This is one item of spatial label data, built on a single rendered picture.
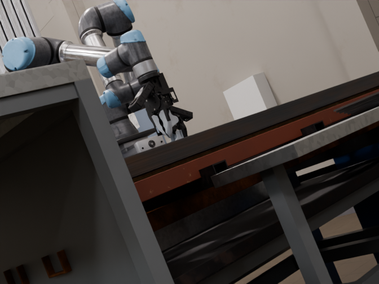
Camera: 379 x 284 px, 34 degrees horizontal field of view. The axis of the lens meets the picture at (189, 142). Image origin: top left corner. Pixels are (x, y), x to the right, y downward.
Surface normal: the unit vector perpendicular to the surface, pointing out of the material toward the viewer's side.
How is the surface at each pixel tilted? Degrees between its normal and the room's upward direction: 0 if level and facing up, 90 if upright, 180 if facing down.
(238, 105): 90
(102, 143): 90
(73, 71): 90
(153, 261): 90
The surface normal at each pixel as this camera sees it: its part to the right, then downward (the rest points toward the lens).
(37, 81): 0.63, -0.30
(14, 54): -0.44, 0.06
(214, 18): -0.75, 0.27
